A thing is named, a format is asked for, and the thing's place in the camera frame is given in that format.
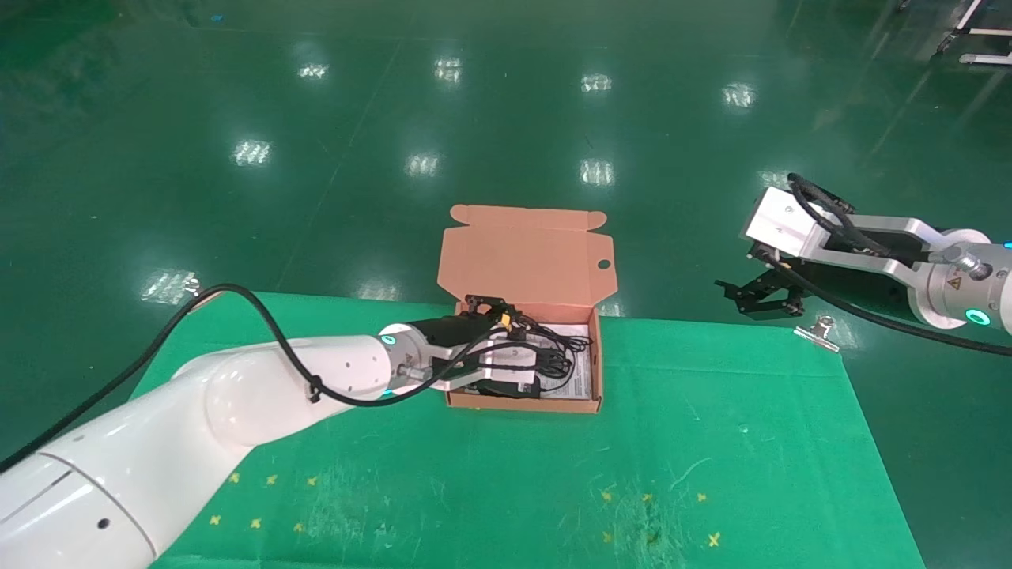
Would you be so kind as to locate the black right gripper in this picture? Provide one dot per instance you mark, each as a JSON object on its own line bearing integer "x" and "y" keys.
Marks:
{"x": 862, "y": 288}

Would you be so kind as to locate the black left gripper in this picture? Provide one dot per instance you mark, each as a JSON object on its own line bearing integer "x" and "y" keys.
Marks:
{"x": 462, "y": 332}

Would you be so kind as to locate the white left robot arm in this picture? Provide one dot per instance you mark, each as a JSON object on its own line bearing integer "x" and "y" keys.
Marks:
{"x": 237, "y": 395}

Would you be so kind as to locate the open brown cardboard box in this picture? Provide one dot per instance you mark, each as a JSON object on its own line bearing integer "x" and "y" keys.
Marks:
{"x": 514, "y": 261}

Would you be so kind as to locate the metal binder clip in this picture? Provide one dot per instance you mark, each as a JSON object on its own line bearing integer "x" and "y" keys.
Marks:
{"x": 198, "y": 299}
{"x": 818, "y": 333}

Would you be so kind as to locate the white printed instruction sheet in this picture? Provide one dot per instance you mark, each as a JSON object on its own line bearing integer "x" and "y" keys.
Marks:
{"x": 583, "y": 379}

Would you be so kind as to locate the green table cloth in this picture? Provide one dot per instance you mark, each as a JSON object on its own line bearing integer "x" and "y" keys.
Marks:
{"x": 553, "y": 474}

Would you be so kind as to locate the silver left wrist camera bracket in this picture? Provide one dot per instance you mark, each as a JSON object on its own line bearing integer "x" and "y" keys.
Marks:
{"x": 506, "y": 359}

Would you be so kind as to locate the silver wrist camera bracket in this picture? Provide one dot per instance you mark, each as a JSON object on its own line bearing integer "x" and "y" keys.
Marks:
{"x": 779, "y": 221}
{"x": 506, "y": 359}

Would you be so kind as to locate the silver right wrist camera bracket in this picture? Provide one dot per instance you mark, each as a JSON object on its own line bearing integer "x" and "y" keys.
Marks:
{"x": 779, "y": 221}

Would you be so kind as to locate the white metal frame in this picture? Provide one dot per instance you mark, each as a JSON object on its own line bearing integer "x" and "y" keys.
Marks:
{"x": 992, "y": 32}

